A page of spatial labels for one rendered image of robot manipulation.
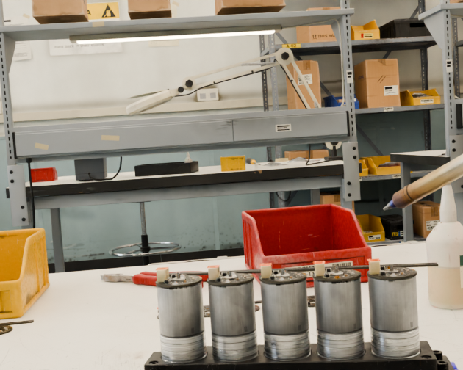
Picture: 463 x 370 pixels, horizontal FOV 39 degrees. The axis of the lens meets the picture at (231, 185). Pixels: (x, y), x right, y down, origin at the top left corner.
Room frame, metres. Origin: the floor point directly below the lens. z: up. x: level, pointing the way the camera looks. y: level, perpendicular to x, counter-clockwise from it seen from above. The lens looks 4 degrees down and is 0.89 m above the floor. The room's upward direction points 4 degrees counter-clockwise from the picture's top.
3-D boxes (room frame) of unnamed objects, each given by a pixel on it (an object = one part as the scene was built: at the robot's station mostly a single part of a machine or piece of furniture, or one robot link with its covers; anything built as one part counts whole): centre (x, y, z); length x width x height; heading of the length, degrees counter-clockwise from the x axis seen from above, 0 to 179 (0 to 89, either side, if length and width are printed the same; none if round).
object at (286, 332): (0.34, -0.02, 0.79); 0.02 x 0.02 x 0.05
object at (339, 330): (0.34, -0.05, 0.79); 0.02 x 0.02 x 0.05
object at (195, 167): (2.80, 0.27, 0.77); 0.24 x 0.16 x 0.04; 80
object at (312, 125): (2.58, 0.17, 0.90); 1.30 x 0.06 x 0.12; 95
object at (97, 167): (2.70, 0.57, 0.80); 0.15 x 0.12 x 0.10; 6
